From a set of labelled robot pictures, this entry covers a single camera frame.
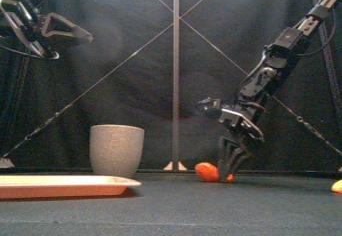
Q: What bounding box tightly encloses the grey speckled cup bowl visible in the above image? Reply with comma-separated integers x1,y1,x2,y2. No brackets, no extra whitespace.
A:
88,124,145,179

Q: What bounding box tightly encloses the orange toy drumstick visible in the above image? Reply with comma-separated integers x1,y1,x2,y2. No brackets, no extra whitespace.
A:
194,161,235,184

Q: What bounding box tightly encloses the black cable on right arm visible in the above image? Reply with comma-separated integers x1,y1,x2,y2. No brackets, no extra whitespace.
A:
294,3,339,58

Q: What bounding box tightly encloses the grey vertical frame pole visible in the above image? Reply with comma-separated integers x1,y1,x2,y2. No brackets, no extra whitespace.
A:
171,0,181,168

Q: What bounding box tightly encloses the thin diagonal brace wire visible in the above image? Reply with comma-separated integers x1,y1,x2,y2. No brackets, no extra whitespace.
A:
133,0,342,156
0,0,230,159

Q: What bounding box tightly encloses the grey pole foot bracket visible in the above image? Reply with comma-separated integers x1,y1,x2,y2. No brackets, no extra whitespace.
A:
163,160,188,172

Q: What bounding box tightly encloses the black cloth backdrop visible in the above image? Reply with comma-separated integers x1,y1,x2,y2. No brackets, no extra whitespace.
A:
0,0,342,175

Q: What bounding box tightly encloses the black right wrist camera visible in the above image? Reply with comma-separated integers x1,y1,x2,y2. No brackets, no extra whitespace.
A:
195,97,224,121

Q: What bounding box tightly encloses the pink rectangular tray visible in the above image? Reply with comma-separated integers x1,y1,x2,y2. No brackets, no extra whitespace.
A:
0,174,143,200

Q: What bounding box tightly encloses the grey corner foot bracket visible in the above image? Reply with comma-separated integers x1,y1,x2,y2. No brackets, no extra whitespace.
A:
0,157,16,170

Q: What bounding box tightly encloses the dark slanted frame pole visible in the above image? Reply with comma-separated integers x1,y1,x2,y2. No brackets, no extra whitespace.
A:
307,0,342,121

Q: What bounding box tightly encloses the orange toy food piece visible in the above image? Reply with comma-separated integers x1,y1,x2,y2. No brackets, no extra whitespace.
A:
330,179,342,195

